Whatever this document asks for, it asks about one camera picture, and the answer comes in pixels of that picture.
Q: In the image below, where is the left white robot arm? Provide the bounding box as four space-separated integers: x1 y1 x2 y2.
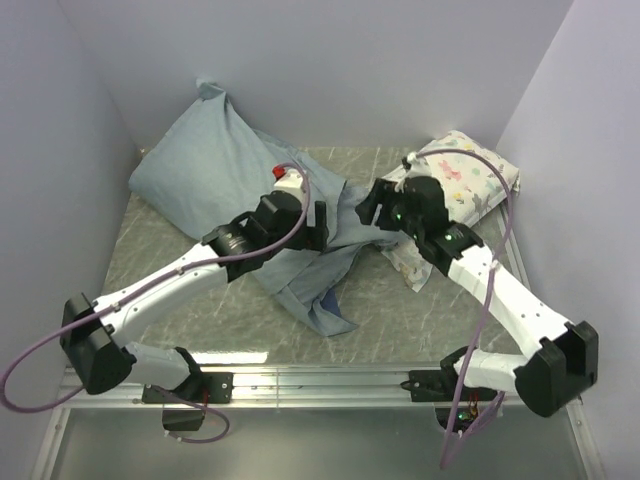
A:
60 191 328 402

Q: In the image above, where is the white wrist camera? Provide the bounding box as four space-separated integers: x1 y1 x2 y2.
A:
272 165 306 203
394 152 431 192

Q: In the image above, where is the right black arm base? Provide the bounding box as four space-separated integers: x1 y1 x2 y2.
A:
400 347 497 434

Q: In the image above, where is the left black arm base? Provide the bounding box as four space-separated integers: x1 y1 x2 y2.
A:
141 372 234 434

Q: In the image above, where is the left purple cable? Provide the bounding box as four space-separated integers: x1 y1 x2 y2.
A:
0 160 314 444

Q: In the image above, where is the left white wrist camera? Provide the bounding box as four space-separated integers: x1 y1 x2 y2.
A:
272 165 306 203

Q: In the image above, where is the purple cable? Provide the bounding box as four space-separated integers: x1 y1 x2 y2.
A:
412 147 516 471
0 160 314 444

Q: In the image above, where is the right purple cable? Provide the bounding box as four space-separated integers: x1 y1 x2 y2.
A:
412 147 516 471

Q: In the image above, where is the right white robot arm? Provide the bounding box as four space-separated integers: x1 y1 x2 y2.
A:
355 176 599 418

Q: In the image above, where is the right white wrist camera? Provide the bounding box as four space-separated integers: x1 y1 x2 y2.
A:
394 152 431 192

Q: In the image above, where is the floral patterned pillow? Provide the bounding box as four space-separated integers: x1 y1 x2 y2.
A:
381 130 520 292

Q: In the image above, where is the aluminium mounting rail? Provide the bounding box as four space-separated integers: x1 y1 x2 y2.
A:
29 199 609 480

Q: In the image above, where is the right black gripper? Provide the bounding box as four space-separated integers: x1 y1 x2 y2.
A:
355 177 425 240

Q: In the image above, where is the blue pillowcase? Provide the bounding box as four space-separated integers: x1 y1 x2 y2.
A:
129 79 401 337

